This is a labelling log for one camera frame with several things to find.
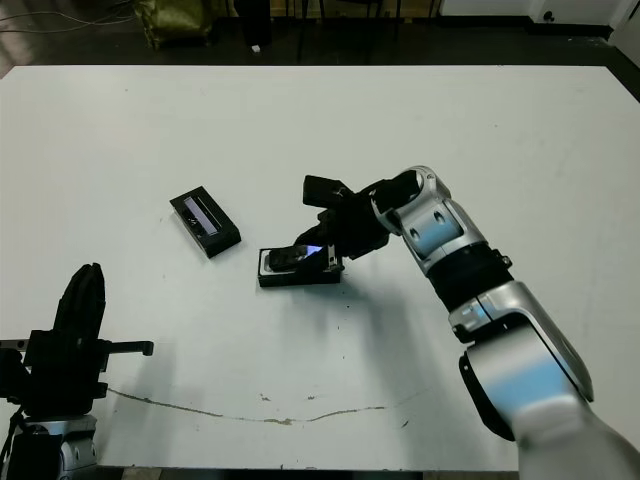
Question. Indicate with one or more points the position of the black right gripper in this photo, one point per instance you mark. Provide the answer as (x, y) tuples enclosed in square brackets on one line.
[(357, 227)]

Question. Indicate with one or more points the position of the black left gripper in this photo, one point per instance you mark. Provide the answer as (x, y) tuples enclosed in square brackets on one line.
[(65, 375)]

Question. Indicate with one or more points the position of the black slim camera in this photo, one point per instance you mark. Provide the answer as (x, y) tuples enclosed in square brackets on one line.
[(287, 259)]

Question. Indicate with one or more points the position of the black box lid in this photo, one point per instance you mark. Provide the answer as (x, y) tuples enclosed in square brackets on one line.
[(206, 222)]

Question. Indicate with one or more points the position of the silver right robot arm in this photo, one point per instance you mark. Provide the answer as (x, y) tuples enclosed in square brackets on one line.
[(500, 310)]

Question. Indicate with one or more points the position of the black box with white insert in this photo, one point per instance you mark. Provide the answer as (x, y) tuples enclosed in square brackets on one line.
[(300, 280)]

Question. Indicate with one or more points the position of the black upright leg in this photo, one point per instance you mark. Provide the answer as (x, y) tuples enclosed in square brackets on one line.
[(257, 20)]

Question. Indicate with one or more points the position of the yellow-green bag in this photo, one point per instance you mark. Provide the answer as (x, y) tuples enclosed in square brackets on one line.
[(172, 20)]

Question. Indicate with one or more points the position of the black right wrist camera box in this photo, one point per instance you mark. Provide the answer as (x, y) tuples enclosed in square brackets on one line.
[(322, 191)]

